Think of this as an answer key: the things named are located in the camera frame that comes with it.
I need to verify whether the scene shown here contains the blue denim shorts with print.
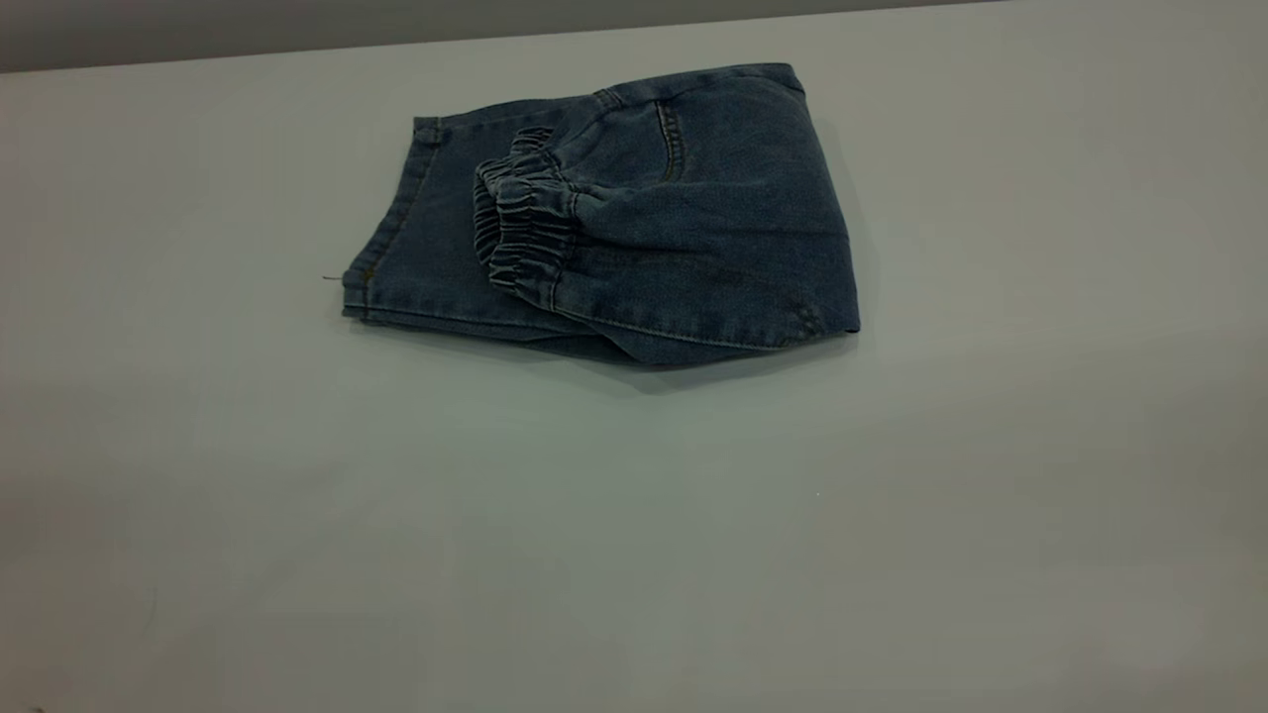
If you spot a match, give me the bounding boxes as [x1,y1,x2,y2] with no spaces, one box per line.
[323,62,862,367]

